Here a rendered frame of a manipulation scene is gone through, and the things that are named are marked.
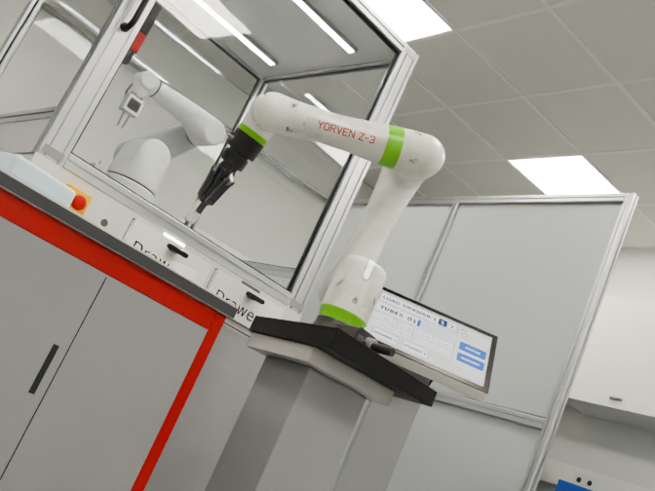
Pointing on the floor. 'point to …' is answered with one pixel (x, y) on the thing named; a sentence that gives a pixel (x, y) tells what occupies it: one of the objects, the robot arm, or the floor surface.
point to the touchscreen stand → (377, 443)
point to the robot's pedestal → (293, 420)
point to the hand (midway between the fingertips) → (195, 210)
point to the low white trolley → (90, 349)
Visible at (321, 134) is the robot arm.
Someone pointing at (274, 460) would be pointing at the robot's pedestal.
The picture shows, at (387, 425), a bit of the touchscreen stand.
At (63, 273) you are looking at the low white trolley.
